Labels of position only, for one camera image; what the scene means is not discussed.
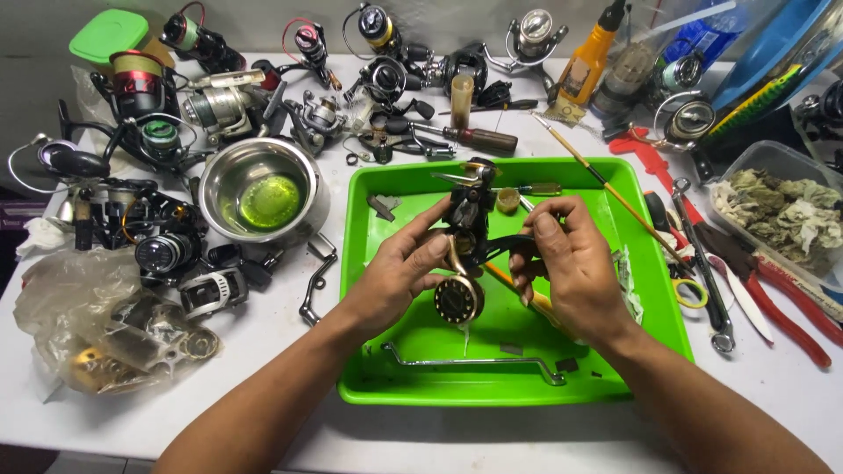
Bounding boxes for torn clear plastic scrap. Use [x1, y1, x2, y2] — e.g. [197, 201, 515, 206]
[614, 246, 644, 325]

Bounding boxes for steel bowl with green liquid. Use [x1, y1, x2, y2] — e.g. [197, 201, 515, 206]
[198, 137, 331, 244]

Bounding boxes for red handled pliers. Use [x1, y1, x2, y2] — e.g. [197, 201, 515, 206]
[697, 220, 843, 370]

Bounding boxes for black reel teal line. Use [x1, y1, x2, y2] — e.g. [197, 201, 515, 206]
[648, 49, 706, 100]

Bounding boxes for black reel purple spool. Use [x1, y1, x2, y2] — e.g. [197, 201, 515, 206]
[7, 133, 113, 196]

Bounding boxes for orange oil bottle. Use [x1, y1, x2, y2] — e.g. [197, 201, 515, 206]
[557, 0, 628, 106]

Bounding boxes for red black reel yellow line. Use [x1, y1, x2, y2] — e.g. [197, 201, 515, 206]
[91, 49, 183, 127]

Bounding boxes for silver reel chrome spool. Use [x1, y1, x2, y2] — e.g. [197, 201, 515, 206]
[483, 8, 569, 91]

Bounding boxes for grey flat reel part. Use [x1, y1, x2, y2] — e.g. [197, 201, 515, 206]
[366, 194, 402, 223]

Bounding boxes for red plastic caliper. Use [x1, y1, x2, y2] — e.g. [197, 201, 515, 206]
[607, 127, 707, 226]

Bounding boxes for grey black reel spool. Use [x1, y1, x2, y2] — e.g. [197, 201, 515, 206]
[178, 266, 250, 321]

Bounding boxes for thin black screwdriver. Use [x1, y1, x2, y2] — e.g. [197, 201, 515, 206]
[437, 98, 540, 117]

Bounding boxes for wooden handled paint brush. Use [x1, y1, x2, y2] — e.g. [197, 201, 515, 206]
[531, 112, 694, 275]

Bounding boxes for green yellow fishing lure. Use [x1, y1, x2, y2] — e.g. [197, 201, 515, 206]
[701, 64, 805, 143]

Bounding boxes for clear tub of dirty rags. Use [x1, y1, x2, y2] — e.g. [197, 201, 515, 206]
[709, 140, 843, 292]

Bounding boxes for person's left hand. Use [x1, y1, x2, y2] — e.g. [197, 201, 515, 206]
[339, 196, 455, 338]

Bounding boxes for black reel yellow spool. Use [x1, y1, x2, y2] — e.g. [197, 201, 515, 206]
[342, 3, 430, 64]

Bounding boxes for green plastic lid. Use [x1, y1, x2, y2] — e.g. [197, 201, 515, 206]
[69, 9, 150, 65]

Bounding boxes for black reel green spool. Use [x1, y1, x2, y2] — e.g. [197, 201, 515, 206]
[58, 99, 213, 180]

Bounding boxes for black reel with round knob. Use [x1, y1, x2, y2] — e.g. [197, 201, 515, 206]
[344, 56, 437, 121]

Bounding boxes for bent metal bail wire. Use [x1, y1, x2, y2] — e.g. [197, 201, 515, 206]
[381, 341, 567, 387]

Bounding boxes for small grey spinning reel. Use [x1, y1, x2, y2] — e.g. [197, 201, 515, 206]
[284, 90, 348, 157]

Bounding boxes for black reel crank handle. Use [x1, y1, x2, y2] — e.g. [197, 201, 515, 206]
[299, 233, 339, 327]

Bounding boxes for beige plastic tube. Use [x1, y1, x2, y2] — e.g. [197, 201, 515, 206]
[450, 73, 476, 130]

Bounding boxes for steel combination wrench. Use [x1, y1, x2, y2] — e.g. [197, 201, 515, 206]
[671, 177, 736, 354]

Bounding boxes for black reel gold trim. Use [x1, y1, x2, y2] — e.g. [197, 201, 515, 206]
[71, 178, 209, 280]

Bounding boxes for steel knife blade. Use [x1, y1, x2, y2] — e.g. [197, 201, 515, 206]
[707, 253, 775, 345]

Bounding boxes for silver reel wire bail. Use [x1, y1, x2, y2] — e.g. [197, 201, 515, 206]
[651, 90, 720, 186]

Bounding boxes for black red handled screwdriver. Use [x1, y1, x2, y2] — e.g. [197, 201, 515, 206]
[642, 190, 674, 233]

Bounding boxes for yellow handled tool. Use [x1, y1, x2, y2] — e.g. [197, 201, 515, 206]
[483, 261, 562, 331]

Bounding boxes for grey dusty spool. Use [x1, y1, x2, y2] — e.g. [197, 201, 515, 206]
[591, 42, 657, 121]

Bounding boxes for black reel dark spool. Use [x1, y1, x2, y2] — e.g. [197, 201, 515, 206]
[793, 78, 843, 144]

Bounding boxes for blue plastic bottle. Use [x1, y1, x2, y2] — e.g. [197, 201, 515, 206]
[661, 0, 749, 71]

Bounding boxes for silver spinning reel long body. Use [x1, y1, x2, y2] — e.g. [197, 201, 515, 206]
[180, 68, 288, 147]

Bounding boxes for brown handled screwdriver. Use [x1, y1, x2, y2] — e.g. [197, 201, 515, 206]
[408, 121, 520, 156]

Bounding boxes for black baitcasting reel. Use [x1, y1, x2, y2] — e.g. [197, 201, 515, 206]
[424, 42, 512, 108]

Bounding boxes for person's right hand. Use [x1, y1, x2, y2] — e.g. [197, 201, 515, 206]
[508, 195, 636, 346]

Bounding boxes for black gold spinning reel body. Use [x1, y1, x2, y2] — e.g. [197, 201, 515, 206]
[431, 158, 548, 325]

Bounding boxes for black reel with green line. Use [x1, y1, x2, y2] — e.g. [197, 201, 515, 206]
[159, 1, 246, 74]

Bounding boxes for black reel with red bail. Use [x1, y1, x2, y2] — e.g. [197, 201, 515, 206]
[282, 17, 344, 91]

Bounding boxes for green plastic tray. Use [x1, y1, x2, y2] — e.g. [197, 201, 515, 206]
[337, 157, 694, 406]

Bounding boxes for white crumpled tissue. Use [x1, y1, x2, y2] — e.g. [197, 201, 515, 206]
[16, 216, 67, 258]

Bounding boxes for green handled small screwdriver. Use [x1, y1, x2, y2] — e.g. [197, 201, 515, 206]
[490, 182, 563, 198]

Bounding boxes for plastic bag of reel parts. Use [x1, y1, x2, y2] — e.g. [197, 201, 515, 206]
[13, 249, 223, 397]

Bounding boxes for blue plastic plate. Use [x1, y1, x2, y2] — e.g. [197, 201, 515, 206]
[711, 0, 843, 111]

